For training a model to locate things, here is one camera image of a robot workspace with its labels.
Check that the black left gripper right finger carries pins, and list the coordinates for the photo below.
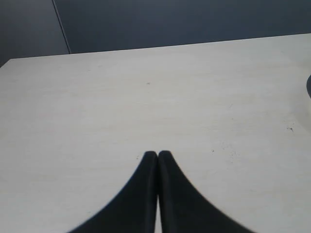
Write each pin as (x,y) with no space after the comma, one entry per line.
(183,209)

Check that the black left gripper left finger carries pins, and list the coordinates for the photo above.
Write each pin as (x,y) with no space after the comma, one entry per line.
(133,209)

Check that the round steel bowl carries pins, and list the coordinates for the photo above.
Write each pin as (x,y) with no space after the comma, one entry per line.
(308,86)

